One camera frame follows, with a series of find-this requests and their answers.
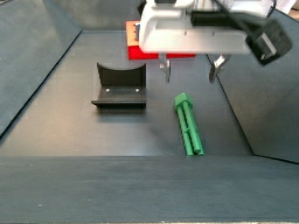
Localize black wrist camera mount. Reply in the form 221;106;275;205
191;10;292;66

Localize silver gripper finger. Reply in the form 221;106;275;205
159;53;171;82
208;54;231;82

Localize red peg board block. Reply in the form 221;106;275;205
125;21;195;60

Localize black curved fixture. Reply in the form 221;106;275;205
91;64;145;109

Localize green three prong object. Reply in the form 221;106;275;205
173;93;204;156

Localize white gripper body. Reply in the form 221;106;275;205
137;0;273;56

